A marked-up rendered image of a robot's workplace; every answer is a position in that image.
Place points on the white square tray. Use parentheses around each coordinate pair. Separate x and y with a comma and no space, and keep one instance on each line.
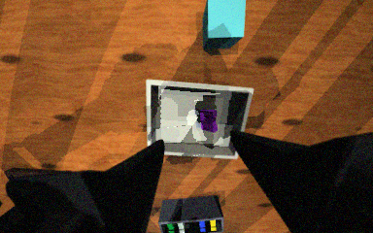
(171,117)

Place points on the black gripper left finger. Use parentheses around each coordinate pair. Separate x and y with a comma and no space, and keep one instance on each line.
(119,199)

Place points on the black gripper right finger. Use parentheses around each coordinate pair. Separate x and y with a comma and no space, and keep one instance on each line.
(301,182)

